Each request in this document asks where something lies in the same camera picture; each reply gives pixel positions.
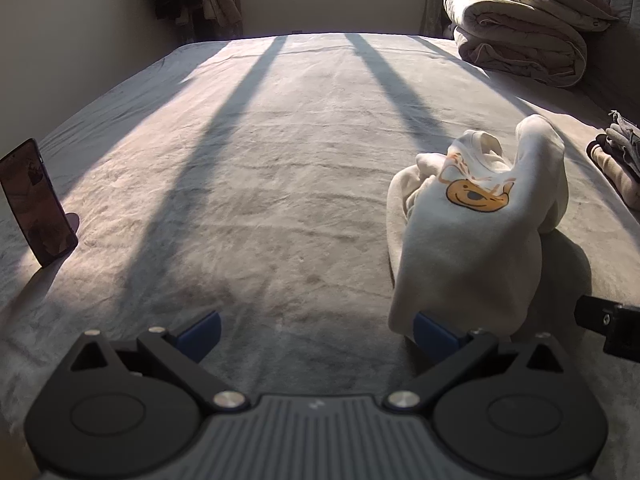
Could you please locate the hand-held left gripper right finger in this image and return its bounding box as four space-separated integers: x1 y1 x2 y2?
382 311 569 413

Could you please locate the pile of folded clothes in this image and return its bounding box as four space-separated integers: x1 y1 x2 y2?
586 140 640 207

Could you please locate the bed with grey blanket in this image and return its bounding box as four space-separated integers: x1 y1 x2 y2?
0 32 640 480

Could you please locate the grey quilted headboard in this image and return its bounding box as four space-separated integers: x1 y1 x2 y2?
570 0 640 126

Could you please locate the grey folded garment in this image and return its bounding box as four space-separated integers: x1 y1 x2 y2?
605 110 640 181

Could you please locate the cream bear print sweatshirt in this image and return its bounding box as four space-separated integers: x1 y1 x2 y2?
386 114 571 348

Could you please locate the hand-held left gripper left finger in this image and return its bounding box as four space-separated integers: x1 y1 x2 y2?
69 310 251 413

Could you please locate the pink hanging garment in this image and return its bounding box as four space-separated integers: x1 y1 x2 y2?
200 0 243 28

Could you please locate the black smartphone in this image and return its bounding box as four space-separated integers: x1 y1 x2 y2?
0 138 78 267

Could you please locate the folded grey pink comforter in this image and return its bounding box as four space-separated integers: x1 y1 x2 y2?
444 0 588 88

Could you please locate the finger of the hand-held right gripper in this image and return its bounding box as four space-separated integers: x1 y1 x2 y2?
574 295 640 361

